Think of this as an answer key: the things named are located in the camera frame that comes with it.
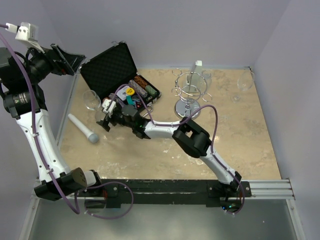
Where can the brown orange chip stack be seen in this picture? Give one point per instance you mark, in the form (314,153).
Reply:
(141,82)

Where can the white grey handheld tool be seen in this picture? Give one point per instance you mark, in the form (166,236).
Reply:
(90,135)

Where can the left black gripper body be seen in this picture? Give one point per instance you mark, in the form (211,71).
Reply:
(60,66)

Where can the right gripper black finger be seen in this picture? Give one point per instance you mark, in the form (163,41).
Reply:
(113,106)
(104,124)

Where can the grey purple chip stack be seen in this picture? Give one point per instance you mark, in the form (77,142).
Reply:
(138,88)

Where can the white playing card box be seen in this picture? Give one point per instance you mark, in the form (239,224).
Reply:
(122,93)

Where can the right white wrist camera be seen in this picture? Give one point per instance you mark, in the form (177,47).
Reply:
(106,106)

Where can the green chip stack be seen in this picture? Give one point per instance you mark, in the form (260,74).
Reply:
(153,92)

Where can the teal dealer block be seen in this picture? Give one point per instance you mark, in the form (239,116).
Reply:
(130,101)

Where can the chrome wine glass rack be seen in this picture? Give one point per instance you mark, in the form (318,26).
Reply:
(189,95)

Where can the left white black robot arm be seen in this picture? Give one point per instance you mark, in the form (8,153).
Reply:
(25,101)

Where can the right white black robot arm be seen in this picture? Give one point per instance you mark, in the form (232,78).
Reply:
(193,139)

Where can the clear dealer button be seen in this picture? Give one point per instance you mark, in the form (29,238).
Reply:
(135,98)

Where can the black poker chip case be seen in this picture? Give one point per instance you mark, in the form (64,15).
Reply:
(111,70)

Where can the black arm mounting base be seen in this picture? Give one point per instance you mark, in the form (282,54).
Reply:
(211,193)

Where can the yellow big blind button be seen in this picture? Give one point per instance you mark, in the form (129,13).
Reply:
(130,91)

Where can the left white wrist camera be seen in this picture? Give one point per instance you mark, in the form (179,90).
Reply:
(27,34)

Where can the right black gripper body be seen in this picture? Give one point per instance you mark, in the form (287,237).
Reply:
(115,118)

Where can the clear wine glass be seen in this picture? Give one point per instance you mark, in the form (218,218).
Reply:
(91,100)
(244,83)

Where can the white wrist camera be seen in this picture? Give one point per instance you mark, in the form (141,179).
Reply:
(27,34)
(106,106)

